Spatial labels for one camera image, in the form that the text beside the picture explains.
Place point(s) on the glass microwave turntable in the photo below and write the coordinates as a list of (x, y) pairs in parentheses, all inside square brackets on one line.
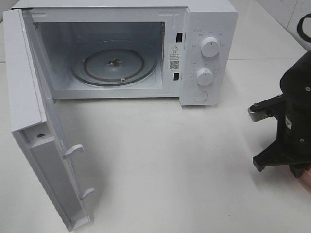
[(113, 63)]

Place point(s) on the upper white power knob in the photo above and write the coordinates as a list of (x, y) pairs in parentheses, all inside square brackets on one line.
[(210, 46)]

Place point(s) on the lower white timer knob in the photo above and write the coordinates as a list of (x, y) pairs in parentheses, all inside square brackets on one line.
[(204, 77)]

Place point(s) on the round white door button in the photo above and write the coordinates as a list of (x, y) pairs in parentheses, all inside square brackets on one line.
[(200, 96)]

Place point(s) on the white warning label sticker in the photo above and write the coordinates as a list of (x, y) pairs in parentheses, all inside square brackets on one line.
[(174, 56)]

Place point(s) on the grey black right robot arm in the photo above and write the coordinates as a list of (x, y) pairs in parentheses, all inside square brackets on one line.
[(295, 84)]

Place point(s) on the white microwave door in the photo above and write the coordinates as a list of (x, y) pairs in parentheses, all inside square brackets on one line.
[(35, 121)]

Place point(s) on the white microwave oven body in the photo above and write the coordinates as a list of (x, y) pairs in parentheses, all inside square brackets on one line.
[(65, 24)]

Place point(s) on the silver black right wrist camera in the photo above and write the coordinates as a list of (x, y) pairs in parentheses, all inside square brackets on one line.
[(273, 107)]

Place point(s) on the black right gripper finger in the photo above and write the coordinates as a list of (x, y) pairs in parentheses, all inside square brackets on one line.
[(273, 155), (299, 169)]

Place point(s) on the pink round plate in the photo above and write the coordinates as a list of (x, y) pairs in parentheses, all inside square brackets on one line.
[(305, 179)]

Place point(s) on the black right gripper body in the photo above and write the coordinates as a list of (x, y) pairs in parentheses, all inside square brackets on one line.
[(293, 133)]

